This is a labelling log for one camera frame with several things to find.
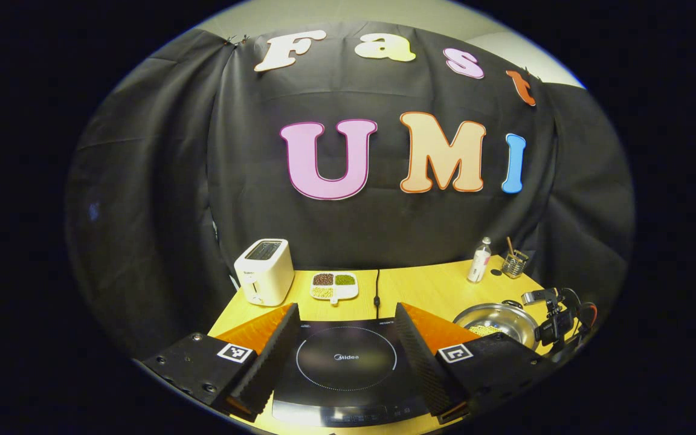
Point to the white toaster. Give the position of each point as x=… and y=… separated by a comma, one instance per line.
x=263, y=278

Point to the clear bottle with pink label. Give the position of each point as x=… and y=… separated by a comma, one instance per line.
x=479, y=266

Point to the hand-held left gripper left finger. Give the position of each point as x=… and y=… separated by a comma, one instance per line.
x=272, y=362

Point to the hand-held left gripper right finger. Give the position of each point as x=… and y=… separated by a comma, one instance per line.
x=420, y=362

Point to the white divided dish of beans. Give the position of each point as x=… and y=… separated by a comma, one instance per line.
x=348, y=293

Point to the black induction cooktop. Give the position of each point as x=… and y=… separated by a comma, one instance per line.
x=348, y=362

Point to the wooden stick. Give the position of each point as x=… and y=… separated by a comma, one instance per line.
x=510, y=244

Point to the pile of soybeans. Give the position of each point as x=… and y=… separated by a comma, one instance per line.
x=484, y=330

